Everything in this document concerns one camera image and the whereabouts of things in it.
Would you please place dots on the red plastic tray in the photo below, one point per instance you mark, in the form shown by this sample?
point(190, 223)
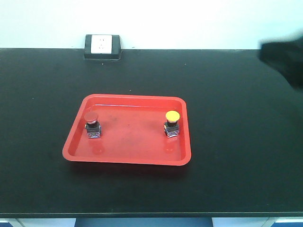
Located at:
point(132, 131)

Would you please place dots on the red mushroom push button switch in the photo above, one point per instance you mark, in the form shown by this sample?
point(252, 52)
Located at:
point(92, 125)

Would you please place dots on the black white power outlet box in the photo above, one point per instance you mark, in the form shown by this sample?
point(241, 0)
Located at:
point(102, 47)

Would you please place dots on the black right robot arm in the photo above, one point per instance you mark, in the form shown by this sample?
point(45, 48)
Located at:
point(285, 57)

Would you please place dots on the yellow mushroom push button switch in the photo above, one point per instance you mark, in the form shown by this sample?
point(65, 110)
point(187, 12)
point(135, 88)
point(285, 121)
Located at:
point(171, 126)

